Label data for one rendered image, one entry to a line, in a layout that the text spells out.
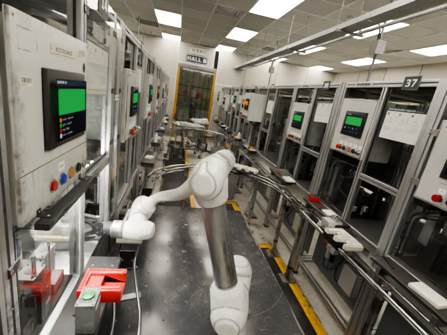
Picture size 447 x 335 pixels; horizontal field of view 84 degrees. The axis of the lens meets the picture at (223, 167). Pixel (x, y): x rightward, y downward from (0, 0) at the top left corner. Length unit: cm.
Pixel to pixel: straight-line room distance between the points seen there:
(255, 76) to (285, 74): 114
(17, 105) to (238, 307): 100
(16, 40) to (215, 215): 75
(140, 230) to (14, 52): 94
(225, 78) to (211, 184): 883
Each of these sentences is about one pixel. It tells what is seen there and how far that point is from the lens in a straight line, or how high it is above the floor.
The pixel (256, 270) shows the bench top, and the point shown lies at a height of 68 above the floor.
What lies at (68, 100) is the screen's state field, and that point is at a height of 165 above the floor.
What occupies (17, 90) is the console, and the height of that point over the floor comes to 168.
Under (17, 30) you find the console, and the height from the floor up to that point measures 179.
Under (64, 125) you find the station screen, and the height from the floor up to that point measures 159.
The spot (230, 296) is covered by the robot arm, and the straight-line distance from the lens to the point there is 116.
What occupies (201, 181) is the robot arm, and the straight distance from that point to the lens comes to 89.
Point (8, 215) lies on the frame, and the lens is 71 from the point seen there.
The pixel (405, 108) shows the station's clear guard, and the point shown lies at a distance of 208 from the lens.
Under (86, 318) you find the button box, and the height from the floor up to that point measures 98.
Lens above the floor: 173
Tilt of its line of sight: 16 degrees down
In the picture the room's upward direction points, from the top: 9 degrees clockwise
